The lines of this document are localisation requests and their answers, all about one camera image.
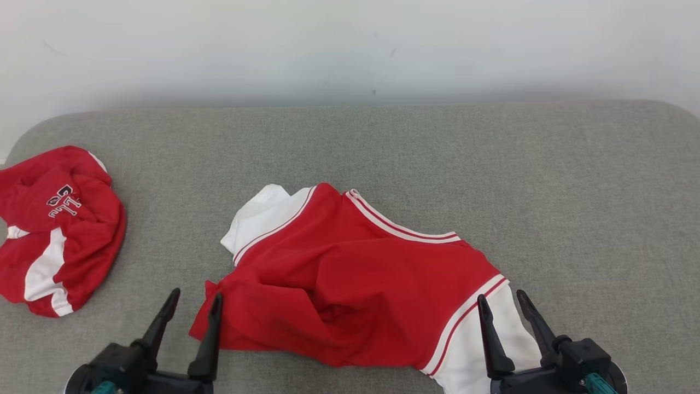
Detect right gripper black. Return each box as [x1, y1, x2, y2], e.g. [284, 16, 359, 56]
[477, 289, 567, 394]

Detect red shorts white stripe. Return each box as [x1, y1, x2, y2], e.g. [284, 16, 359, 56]
[0, 146, 127, 318]

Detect right arm cable teal connector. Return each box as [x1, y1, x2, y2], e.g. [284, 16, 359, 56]
[585, 372, 619, 394]

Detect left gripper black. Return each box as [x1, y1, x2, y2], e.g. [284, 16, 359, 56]
[123, 288, 224, 394]

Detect red jersey white sleeves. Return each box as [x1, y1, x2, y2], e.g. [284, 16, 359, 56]
[189, 183, 542, 394]

